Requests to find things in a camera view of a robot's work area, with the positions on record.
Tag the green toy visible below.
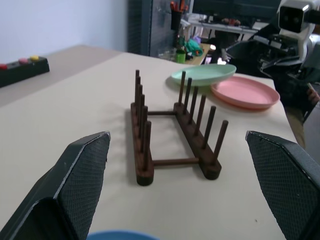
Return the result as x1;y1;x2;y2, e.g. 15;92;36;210
186;38;205;57

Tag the blue plate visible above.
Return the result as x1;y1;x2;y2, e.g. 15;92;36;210
87;230;161;240

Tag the black pen holder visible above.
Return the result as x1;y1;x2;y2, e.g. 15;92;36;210
170;9;182;31

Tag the white desk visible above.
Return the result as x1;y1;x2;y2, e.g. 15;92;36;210
189;18;259;36

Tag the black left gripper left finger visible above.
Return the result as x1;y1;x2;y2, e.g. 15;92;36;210
0;130;112;240

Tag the green cup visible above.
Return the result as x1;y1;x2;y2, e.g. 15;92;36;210
175;49;187;64

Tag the red plate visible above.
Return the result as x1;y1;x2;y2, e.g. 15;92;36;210
210;76;280;111

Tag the black button box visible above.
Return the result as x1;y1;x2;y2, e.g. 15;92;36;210
0;55;50;89

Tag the dark grey cabinet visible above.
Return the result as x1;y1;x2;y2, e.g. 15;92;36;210
127;0;176;57

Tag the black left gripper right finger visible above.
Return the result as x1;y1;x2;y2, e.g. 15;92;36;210
245;129;320;240

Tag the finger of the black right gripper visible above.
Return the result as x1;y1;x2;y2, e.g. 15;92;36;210
259;58;316;121
226;39;271;76

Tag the dark wooden dish rack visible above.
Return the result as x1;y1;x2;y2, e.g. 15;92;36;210
130;69;229;187

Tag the green plate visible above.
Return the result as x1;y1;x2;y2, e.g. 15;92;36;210
170;63;237;87

